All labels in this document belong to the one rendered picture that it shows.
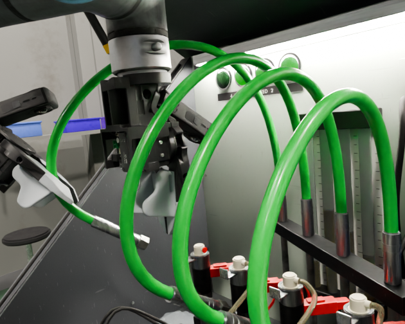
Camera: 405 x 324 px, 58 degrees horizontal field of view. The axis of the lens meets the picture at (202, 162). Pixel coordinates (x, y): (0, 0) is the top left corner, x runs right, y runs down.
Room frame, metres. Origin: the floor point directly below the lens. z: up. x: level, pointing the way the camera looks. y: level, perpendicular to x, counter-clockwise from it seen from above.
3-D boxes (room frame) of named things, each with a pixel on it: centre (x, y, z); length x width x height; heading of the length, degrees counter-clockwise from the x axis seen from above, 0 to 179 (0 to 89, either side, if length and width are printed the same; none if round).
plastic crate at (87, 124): (3.20, 1.04, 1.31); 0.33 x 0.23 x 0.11; 135
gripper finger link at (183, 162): (0.47, 0.04, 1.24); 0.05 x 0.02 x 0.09; 40
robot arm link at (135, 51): (0.48, 0.06, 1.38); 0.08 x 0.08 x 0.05
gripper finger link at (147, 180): (0.49, 0.08, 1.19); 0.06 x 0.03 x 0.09; 130
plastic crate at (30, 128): (2.82, 1.42, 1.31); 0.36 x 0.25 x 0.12; 135
